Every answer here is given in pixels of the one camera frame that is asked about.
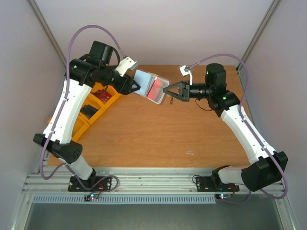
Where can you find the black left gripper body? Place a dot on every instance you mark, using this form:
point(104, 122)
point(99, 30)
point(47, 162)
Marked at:
point(122, 87)

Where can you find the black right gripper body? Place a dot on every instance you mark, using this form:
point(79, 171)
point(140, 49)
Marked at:
point(186, 91)

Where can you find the brown leather card holder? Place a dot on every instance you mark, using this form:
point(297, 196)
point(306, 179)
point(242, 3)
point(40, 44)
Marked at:
point(151, 86)

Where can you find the red credit card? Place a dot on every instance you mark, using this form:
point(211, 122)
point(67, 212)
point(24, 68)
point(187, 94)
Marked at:
point(103, 96)

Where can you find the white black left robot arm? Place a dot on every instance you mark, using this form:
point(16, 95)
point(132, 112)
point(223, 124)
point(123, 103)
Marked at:
point(81, 76)

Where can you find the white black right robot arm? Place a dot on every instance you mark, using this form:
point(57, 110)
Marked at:
point(267, 166)

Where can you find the black card in bin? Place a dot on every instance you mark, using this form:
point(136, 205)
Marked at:
point(88, 111)

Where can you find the yellow bin near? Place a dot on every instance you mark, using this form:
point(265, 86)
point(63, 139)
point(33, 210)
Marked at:
point(79, 128)

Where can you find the left small circuit board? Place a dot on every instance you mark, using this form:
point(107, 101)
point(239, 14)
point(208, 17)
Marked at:
point(91, 197)

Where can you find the small circuit board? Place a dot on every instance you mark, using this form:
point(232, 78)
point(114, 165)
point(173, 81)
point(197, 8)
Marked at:
point(91, 197)
point(223, 196)

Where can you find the right small circuit board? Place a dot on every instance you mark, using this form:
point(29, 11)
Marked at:
point(223, 196)

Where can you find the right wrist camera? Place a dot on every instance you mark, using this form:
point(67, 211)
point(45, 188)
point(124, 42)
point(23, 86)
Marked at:
point(185, 70)

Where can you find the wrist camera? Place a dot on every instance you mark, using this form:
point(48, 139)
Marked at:
point(127, 63)
point(185, 70)

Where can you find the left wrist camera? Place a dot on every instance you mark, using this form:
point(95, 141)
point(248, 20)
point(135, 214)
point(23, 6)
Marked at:
point(127, 63)

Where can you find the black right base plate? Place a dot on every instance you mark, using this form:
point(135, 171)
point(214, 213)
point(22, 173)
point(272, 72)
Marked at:
point(205, 184)

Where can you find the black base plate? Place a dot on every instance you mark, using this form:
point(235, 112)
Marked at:
point(205, 184)
point(95, 184)

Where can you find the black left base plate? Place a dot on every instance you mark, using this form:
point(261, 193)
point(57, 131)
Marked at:
point(95, 184)

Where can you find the right aluminium frame post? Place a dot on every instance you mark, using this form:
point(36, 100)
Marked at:
point(261, 28)

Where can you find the aluminium frame post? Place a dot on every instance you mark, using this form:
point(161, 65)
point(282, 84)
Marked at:
point(42, 21)
point(261, 28)

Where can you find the left aluminium frame post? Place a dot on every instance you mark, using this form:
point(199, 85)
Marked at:
point(42, 21)

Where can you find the grey slotted cable duct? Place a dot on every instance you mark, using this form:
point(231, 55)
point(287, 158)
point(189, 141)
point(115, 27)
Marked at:
point(125, 199)

